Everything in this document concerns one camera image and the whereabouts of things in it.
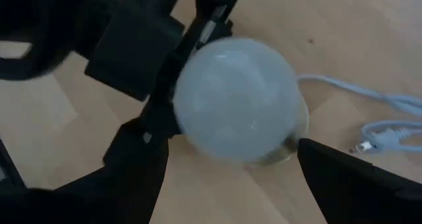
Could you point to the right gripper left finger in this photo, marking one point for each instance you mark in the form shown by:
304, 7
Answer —
99, 197

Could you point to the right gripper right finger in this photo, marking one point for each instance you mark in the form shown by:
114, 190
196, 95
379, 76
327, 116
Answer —
362, 194

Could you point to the white lightbulb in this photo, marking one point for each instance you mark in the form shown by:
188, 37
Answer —
237, 102

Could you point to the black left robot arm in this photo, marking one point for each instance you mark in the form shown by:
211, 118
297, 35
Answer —
36, 19

